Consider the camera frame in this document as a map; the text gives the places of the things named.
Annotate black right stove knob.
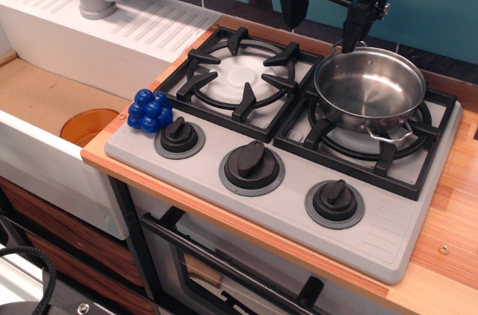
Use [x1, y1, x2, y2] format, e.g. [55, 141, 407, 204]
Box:
[305, 179, 365, 230]

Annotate black middle stove knob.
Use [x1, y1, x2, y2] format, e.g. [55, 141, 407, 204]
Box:
[219, 140, 285, 197]

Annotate black left stove knob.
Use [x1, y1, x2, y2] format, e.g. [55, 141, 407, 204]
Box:
[154, 116, 205, 160]

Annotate black left burner grate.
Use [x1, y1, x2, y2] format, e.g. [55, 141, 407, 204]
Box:
[157, 27, 322, 143]

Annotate black burner grate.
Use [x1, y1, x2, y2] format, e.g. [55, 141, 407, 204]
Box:
[157, 27, 322, 143]
[273, 81, 458, 201]

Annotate blue toy blueberry cluster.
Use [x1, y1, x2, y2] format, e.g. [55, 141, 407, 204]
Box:
[127, 89, 173, 134]

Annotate oven door with black handle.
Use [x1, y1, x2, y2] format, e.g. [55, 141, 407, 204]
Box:
[138, 207, 394, 314]

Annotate white left burner cap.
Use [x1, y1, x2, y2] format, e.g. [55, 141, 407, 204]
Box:
[200, 55, 287, 106]

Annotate black braided cable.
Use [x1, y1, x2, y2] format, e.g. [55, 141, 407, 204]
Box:
[0, 246, 58, 315]

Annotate stainless steel pan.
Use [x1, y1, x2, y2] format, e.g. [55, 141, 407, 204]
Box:
[314, 46, 427, 144]

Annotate grey toy stove top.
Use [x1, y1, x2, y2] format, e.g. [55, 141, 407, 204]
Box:
[105, 27, 463, 283]

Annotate black right burner grate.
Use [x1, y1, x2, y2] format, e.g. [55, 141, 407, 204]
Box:
[273, 81, 458, 201]

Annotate orange plastic sink drain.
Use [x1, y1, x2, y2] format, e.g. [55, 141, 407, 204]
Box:
[60, 108, 119, 147]

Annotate white toy sink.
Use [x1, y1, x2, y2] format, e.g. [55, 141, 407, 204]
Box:
[1, 0, 220, 240]

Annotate black stove knob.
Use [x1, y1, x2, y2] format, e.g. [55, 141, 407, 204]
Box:
[305, 179, 365, 230]
[154, 116, 205, 160]
[219, 140, 285, 197]

